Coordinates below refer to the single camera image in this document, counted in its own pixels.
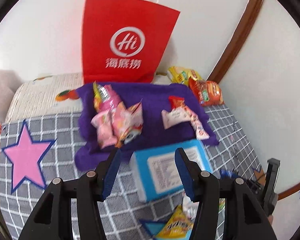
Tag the grey checked bed sheet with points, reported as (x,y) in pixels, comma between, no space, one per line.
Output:
(122,211)

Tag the yellow crispy noodle snack bag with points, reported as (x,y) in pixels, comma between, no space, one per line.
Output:
(179,226)

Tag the pale pink snack pouch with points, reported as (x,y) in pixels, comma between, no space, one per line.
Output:
(174,117)

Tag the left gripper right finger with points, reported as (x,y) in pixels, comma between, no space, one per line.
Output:
(188,173)

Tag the pink bear strawberry snack pack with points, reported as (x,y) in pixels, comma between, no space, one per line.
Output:
(196,124)

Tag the purple towel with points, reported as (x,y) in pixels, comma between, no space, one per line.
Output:
(154,99)

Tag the orange Lays chips bag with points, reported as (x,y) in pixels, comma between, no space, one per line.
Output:
(208,93)

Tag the red paper shopping bag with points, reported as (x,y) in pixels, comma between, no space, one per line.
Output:
(124,40)

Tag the white fruit print pillow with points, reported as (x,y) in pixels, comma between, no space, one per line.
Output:
(45,96)

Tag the blue tissue box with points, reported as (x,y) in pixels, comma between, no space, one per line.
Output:
(155,173)

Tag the yellow chips bag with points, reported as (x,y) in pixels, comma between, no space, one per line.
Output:
(181,75)

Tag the pink candy packet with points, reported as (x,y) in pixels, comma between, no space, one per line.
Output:
(105,98)

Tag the small red snack packet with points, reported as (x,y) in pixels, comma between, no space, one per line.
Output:
(176,102)

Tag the green snack bag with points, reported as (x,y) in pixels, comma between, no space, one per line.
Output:
(221,204)

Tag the red white cartoon snack bag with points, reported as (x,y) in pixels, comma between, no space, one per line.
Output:
(127,123)

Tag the brown wooden door frame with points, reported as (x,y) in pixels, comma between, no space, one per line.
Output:
(237,40)

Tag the blue cookie snack bag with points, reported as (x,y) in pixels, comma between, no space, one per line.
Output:
(227,174)

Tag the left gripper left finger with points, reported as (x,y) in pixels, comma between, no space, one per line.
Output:
(110,170)

